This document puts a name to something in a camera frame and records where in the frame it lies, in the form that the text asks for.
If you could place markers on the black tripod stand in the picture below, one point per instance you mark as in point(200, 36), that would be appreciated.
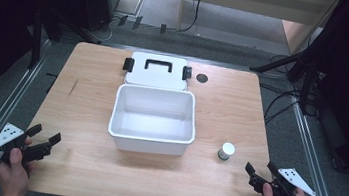
point(305, 84)

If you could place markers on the black tape strip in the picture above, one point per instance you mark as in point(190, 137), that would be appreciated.
point(163, 28)
point(122, 20)
point(137, 22)

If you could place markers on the white plastic storage box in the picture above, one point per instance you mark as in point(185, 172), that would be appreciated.
point(153, 119)

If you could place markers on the small white round bottle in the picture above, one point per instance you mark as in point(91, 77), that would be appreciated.
point(227, 149)

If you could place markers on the person's left hand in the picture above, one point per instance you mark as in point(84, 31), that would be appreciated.
point(13, 175)

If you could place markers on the black upright stand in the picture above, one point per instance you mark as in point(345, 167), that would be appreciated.
point(36, 44)

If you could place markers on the light wooden furniture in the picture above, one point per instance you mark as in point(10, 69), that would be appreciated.
point(241, 0)

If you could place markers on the metal floor rail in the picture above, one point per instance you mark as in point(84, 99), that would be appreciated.
point(2, 117)
point(312, 162)

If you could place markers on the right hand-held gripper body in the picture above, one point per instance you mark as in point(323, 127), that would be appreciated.
point(289, 182)

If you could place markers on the round dark table cap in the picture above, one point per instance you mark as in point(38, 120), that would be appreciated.
point(202, 78)

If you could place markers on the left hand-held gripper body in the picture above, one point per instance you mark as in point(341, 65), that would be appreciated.
point(9, 134)

